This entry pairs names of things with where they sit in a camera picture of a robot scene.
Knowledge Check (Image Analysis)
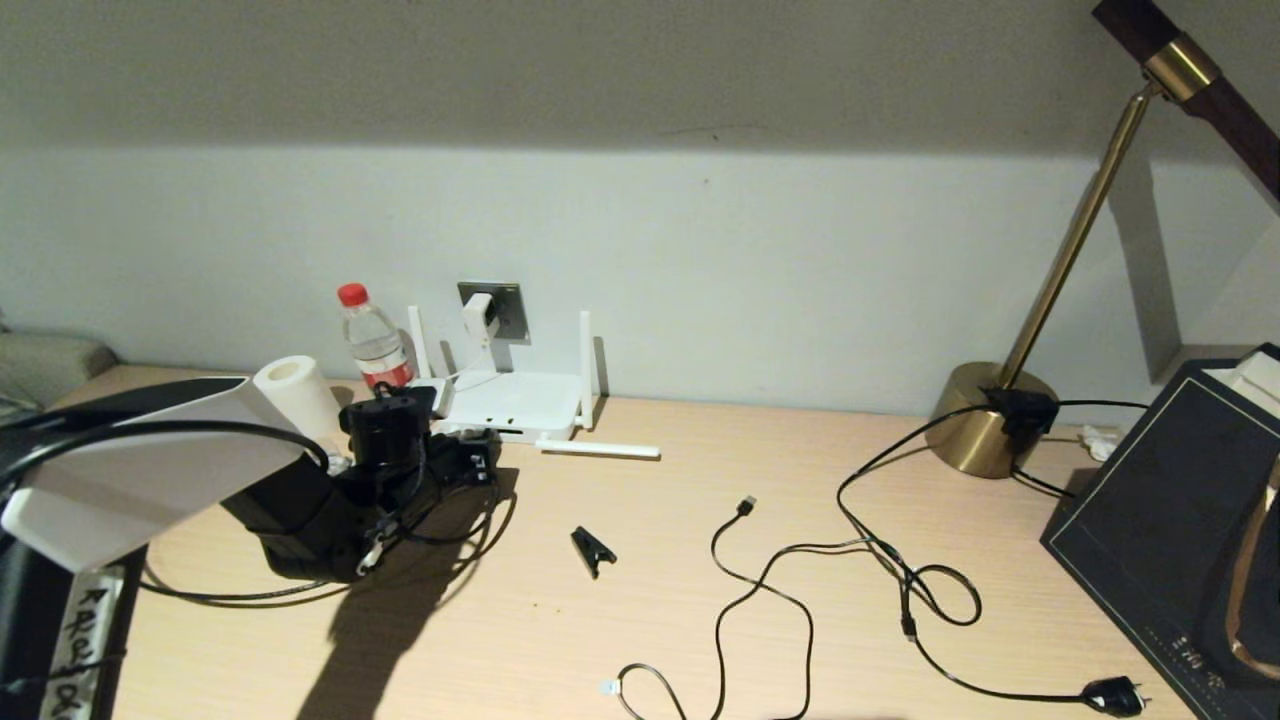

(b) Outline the black lamp power cord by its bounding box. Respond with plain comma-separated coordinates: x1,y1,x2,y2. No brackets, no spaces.
836,400,1151,717

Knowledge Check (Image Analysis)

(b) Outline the black USB cable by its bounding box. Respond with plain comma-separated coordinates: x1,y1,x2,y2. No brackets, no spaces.
710,497,916,720

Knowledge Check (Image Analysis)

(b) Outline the black cable with white tip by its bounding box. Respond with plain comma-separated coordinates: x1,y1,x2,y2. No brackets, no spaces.
600,662,691,720

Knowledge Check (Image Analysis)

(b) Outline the brass desk lamp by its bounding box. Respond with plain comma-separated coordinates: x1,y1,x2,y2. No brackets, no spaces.
925,0,1280,479

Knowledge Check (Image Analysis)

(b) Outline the white handwritten label tape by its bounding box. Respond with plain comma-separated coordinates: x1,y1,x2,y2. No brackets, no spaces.
40,565,126,720

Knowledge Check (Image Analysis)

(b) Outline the small black clip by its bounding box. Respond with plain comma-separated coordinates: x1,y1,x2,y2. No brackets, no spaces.
571,526,618,580

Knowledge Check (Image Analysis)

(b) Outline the white box inside bag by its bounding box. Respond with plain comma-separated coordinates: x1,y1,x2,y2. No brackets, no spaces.
1198,352,1280,421

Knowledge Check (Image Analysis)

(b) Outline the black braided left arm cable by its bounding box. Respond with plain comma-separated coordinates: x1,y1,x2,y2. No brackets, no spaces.
360,465,516,551

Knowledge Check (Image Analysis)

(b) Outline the white paper roll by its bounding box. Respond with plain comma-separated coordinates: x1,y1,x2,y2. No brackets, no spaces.
252,355,346,471

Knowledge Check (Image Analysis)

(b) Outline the black plastic connector block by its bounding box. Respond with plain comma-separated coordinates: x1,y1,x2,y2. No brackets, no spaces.
978,388,1058,453

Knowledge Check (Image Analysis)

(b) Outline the white power adapter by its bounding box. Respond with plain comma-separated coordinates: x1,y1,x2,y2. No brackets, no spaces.
462,292,497,347

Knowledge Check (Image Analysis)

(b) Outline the dark gift bag brown handle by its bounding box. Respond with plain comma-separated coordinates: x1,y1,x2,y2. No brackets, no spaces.
1040,345,1280,720

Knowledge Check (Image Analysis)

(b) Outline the thin white adapter cable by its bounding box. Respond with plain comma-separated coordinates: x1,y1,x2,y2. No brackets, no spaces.
430,340,493,396

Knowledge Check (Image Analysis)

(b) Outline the black ethernet cable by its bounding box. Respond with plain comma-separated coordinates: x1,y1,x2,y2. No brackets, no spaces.
138,465,518,608

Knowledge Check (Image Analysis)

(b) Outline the clear water bottle red cap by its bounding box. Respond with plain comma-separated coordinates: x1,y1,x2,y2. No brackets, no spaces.
337,283,416,391

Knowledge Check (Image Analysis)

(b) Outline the white router with four antennas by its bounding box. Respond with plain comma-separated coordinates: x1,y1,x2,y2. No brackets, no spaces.
407,306,663,461

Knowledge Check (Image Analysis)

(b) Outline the grey metal wall socket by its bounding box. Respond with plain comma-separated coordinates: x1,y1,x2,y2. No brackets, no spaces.
458,283,531,343

